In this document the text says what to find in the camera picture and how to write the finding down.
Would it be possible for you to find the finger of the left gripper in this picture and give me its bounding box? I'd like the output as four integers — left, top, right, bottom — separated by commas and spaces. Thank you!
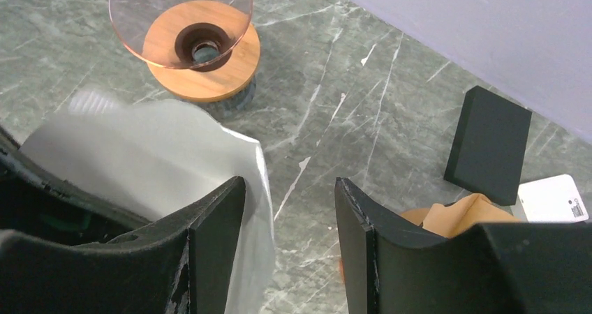
1, 129, 150, 246

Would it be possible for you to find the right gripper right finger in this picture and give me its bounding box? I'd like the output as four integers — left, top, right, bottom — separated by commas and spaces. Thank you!
334, 178, 591, 313

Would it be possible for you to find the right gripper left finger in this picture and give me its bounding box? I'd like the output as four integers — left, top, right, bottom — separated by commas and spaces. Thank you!
1, 177, 246, 313

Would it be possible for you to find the brown paper coffee filter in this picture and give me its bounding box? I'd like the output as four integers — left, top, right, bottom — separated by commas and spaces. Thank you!
420, 193, 521, 238

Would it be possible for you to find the white paper coffee filter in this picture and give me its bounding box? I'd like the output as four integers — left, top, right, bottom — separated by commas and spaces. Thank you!
20, 87, 276, 313

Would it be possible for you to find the pink clear plastic dripper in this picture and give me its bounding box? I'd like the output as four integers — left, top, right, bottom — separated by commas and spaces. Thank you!
108, 0, 253, 70

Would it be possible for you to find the grey glass dripper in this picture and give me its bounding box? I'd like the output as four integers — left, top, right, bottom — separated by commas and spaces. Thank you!
198, 77, 257, 120

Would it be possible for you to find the black block far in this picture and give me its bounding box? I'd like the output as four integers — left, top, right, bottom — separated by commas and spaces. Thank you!
443, 86, 532, 206

